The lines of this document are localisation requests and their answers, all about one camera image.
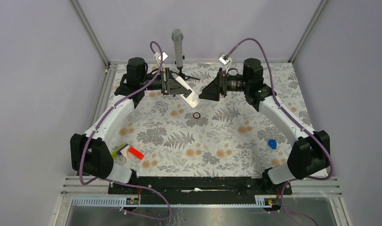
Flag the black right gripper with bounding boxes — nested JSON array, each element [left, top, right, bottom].
[[199, 68, 250, 102]]

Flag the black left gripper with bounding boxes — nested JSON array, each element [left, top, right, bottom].
[[140, 67, 188, 96]]

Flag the white red remote control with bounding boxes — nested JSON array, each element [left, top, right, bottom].
[[175, 76, 200, 108]]

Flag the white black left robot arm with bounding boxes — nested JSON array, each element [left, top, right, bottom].
[[70, 57, 199, 194]]

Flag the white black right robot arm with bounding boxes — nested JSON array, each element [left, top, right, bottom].
[[199, 58, 332, 194]]

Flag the black tripod mic stand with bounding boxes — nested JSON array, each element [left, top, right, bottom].
[[176, 55, 200, 81]]

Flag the small round tape roll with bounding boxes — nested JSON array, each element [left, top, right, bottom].
[[192, 112, 201, 119]]

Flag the floral table mat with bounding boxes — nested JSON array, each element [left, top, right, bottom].
[[96, 63, 329, 178]]

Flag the grey microphone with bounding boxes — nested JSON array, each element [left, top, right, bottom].
[[171, 29, 183, 71]]

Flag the red block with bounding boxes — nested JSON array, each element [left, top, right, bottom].
[[128, 147, 144, 160]]

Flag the blue plastic piece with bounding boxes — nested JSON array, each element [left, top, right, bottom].
[[268, 139, 277, 150]]

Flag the white block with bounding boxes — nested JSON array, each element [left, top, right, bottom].
[[117, 145, 130, 158]]

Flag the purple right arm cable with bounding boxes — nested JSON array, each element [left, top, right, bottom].
[[225, 38, 335, 181]]

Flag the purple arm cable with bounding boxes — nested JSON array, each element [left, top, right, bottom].
[[78, 40, 164, 186], [225, 38, 335, 181]]

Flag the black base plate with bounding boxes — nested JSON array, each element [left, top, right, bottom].
[[108, 177, 282, 204]]

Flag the slotted cable duct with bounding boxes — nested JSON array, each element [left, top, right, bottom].
[[72, 195, 273, 209]]

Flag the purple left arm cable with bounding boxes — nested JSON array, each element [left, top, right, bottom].
[[78, 40, 164, 186]]

